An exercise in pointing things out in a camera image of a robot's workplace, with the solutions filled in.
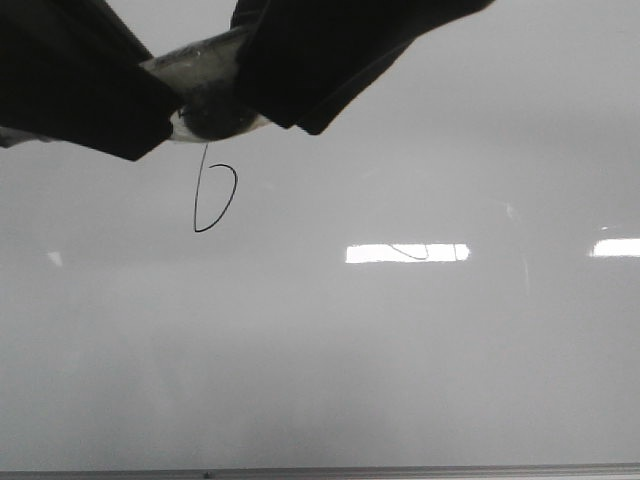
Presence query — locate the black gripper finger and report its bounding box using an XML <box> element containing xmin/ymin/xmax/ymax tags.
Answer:
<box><xmin>230</xmin><ymin>1</ymin><xmax>489</xmax><ymax>135</ymax></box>
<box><xmin>1</xmin><ymin>1</ymin><xmax>183</xmax><ymax>161</ymax></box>

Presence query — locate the black whiteboard marker taped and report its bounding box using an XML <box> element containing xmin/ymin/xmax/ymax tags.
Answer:
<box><xmin>140</xmin><ymin>27</ymin><xmax>270</xmax><ymax>143</ymax></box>

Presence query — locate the white whiteboard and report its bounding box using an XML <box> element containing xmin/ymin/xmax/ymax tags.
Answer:
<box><xmin>1</xmin><ymin>1</ymin><xmax>639</xmax><ymax>470</ymax></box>

